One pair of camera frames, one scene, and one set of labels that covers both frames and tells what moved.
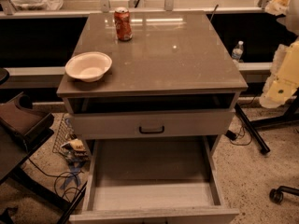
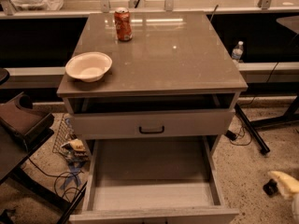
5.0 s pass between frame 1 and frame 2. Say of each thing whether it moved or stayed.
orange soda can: stayed
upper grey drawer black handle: stayed
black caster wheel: moved
